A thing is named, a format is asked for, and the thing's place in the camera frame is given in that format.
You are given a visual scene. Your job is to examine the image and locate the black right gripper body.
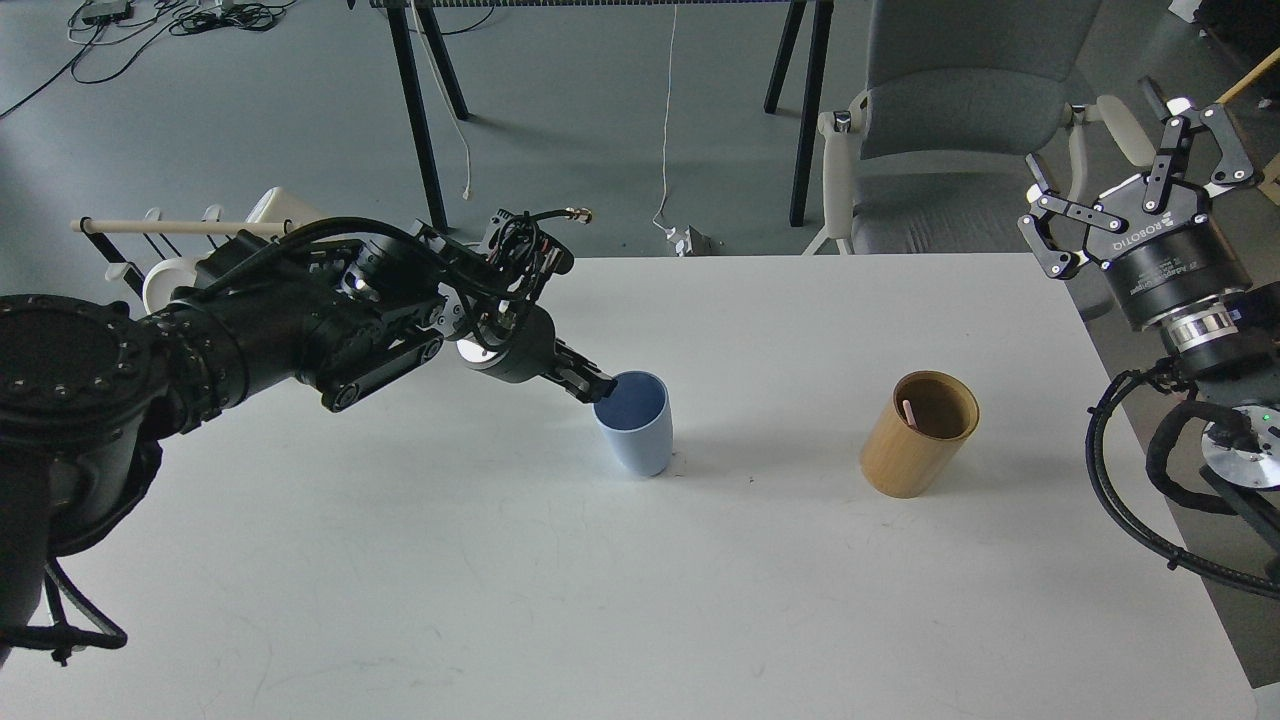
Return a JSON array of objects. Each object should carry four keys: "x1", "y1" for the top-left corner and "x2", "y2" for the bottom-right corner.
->
[{"x1": 1096, "y1": 176, "x2": 1253, "y2": 331}]

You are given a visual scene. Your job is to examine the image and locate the white power plug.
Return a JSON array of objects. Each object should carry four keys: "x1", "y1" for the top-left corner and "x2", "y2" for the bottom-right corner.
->
[{"x1": 666, "y1": 225, "x2": 714, "y2": 258}]

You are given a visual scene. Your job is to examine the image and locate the wooden stick at right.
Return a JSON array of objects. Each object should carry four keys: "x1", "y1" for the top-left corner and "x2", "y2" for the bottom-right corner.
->
[{"x1": 1215, "y1": 67, "x2": 1272, "y2": 105}]

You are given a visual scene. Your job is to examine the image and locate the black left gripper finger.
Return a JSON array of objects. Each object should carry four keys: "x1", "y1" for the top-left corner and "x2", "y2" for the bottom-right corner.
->
[
  {"x1": 548, "y1": 363, "x2": 617, "y2": 404},
  {"x1": 556, "y1": 340, "x2": 614, "y2": 383}
]

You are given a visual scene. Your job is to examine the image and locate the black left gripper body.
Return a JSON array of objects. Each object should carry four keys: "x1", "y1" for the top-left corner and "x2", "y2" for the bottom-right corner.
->
[{"x1": 458, "y1": 306, "x2": 556, "y2": 384}]

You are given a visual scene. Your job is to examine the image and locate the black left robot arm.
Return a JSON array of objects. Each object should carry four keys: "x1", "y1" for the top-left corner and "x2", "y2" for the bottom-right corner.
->
[{"x1": 1, "y1": 208, "x2": 617, "y2": 662}]

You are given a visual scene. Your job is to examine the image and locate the light blue cup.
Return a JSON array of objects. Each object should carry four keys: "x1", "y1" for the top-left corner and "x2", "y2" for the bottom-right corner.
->
[{"x1": 591, "y1": 370, "x2": 675, "y2": 477}]

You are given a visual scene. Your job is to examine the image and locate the white mug on rack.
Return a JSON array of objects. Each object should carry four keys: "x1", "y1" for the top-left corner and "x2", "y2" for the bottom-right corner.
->
[{"x1": 142, "y1": 254, "x2": 209, "y2": 314}]

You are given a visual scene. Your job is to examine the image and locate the white mug rear rack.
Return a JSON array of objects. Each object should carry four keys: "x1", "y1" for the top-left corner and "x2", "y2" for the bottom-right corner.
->
[{"x1": 246, "y1": 186, "x2": 330, "y2": 241}]

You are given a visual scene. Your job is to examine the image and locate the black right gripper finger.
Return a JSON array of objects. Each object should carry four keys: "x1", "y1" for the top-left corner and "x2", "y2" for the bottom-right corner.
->
[
  {"x1": 1018, "y1": 154, "x2": 1130, "y2": 281},
  {"x1": 1140, "y1": 76, "x2": 1263, "y2": 217}
]

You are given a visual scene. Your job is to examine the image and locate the black wire cup rack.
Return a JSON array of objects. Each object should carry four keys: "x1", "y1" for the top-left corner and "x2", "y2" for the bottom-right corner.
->
[{"x1": 70, "y1": 205, "x2": 273, "y2": 300}]

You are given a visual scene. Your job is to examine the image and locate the black floor cables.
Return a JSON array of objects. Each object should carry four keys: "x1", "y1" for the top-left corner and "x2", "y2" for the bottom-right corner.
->
[{"x1": 0, "y1": 0, "x2": 297, "y2": 119}]

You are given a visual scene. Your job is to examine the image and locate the black trestle table legs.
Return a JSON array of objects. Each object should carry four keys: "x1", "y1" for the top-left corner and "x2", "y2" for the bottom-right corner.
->
[{"x1": 343, "y1": 1, "x2": 838, "y2": 234}]

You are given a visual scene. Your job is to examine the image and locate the grey office chair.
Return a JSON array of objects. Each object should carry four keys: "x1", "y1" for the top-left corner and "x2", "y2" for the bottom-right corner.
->
[{"x1": 804, "y1": 0, "x2": 1161, "y2": 322}]

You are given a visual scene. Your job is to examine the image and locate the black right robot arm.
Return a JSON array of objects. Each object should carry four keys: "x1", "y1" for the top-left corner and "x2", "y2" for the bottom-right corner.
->
[{"x1": 1018, "y1": 78, "x2": 1279, "y2": 600}]

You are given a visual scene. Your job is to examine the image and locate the white hanging cable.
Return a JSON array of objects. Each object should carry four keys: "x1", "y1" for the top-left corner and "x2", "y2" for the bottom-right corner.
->
[{"x1": 652, "y1": 4, "x2": 681, "y2": 237}]

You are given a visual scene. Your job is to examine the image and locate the wooden cylinder holder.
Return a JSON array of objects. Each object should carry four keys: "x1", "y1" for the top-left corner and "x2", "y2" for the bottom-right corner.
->
[{"x1": 859, "y1": 370, "x2": 980, "y2": 498}]

